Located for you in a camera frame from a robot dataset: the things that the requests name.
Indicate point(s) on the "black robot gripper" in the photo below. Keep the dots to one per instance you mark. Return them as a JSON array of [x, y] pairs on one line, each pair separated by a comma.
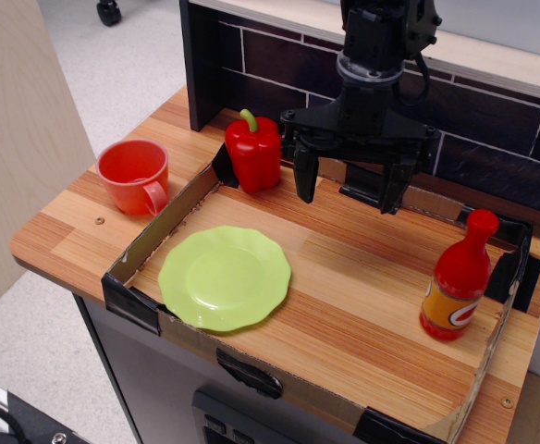
[[359, 126]]

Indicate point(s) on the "red hot sauce bottle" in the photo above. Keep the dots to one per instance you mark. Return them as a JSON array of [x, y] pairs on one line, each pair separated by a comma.
[[460, 279]]

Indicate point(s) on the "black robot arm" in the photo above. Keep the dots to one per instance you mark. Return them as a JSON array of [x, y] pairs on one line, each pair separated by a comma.
[[380, 36]]

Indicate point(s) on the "cardboard fence with black tape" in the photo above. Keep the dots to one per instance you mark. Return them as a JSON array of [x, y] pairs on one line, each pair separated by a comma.
[[344, 343]]

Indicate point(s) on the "red toy bell pepper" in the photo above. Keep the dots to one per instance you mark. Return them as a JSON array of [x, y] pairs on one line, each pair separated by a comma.
[[254, 147]]

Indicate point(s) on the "dark tile backsplash panel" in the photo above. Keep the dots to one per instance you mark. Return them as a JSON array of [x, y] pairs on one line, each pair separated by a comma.
[[490, 124]]

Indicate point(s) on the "green plastic plate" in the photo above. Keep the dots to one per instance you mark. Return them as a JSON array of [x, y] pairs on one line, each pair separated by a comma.
[[223, 279]]

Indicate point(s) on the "red plastic cup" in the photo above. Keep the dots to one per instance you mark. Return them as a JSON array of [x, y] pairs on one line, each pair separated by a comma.
[[135, 174]]

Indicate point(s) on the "grey cabinet with black panel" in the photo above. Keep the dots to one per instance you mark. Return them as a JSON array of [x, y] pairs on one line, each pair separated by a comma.
[[171, 395]]

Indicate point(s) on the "black caster wheel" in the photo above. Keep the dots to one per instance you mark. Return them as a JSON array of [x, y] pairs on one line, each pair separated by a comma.
[[108, 12]]

